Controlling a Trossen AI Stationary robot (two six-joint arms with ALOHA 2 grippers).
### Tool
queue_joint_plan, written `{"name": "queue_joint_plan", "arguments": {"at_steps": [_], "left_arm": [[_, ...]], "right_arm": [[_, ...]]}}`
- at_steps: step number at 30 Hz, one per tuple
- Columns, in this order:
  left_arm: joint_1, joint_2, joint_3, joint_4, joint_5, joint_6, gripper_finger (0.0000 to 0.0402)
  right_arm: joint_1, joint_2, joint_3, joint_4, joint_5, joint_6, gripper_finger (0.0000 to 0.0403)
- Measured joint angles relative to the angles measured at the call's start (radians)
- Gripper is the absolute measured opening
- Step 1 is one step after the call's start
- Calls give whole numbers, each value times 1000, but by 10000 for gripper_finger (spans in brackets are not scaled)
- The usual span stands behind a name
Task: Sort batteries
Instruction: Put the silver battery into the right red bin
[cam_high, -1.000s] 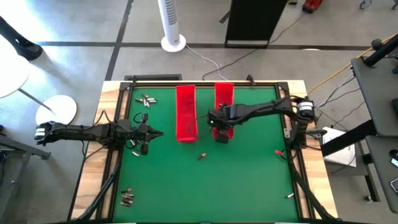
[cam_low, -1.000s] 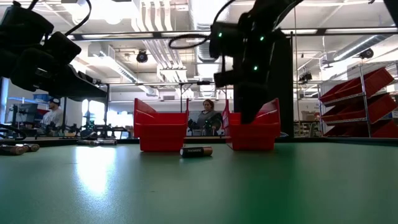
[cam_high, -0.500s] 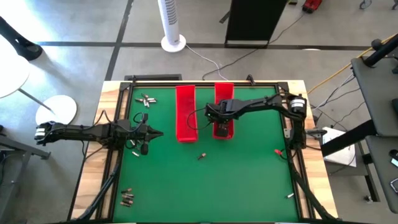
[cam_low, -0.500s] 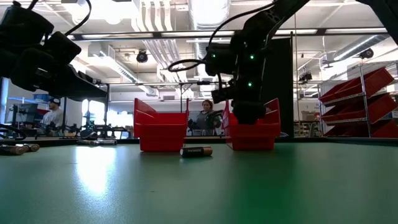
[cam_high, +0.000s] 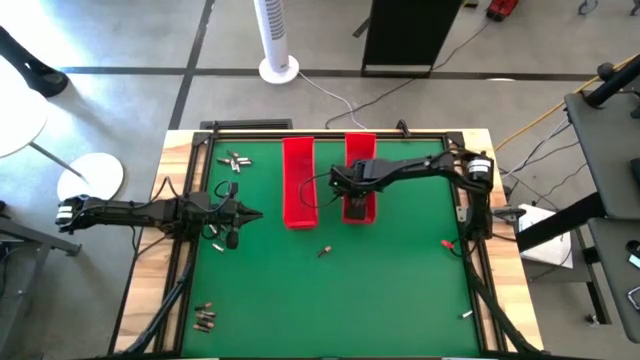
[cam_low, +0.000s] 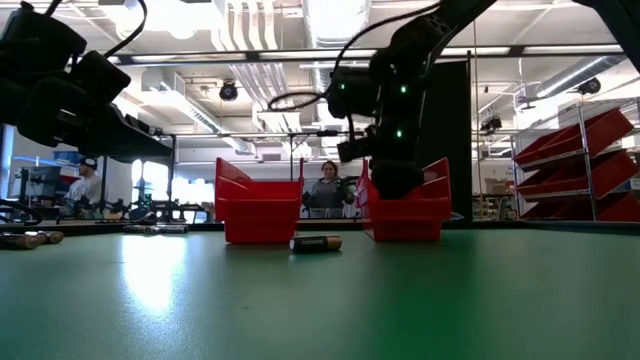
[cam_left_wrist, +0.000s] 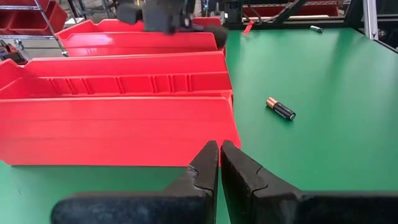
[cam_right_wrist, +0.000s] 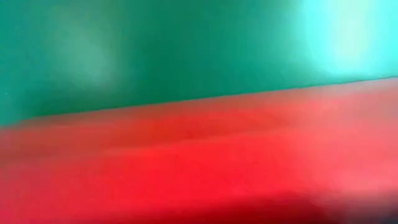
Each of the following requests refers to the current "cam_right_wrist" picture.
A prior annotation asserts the long red plastic bin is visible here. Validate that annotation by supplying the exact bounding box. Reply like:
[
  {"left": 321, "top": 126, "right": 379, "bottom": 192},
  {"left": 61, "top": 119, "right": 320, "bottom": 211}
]
[{"left": 0, "top": 76, "right": 398, "bottom": 224}]

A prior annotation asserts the green table mat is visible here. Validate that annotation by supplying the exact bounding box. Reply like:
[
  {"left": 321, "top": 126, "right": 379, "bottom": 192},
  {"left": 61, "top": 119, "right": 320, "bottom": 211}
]
[{"left": 0, "top": 0, "right": 398, "bottom": 127}]

